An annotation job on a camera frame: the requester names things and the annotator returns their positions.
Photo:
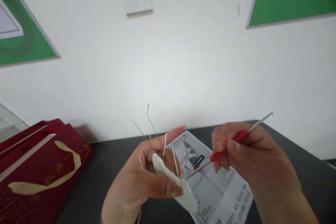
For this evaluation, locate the thin beige yarn strand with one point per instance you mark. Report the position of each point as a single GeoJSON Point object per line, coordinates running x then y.
{"type": "Point", "coordinates": [151, 129]}

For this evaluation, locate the clear glass panel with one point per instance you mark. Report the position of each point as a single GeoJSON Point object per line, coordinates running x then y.
{"type": "Point", "coordinates": [10, 124]}

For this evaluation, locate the printed instruction sheet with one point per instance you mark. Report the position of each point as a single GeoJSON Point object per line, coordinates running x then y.
{"type": "Point", "coordinates": [223, 195]}

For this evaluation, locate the red gift bag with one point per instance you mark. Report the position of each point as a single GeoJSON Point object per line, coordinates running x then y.
{"type": "Point", "coordinates": [34, 171]}

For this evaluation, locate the green framed wall poster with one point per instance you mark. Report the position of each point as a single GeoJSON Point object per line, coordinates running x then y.
{"type": "Point", "coordinates": [31, 40]}
{"type": "Point", "coordinates": [286, 1]}

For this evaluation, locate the person's left hand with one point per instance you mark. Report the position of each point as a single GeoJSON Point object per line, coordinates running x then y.
{"type": "Point", "coordinates": [136, 171]}

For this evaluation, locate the person's right hand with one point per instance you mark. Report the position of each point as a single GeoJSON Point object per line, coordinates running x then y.
{"type": "Point", "coordinates": [260, 161]}

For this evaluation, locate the white crochet piece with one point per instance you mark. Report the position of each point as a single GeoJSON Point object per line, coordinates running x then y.
{"type": "Point", "coordinates": [170, 176]}

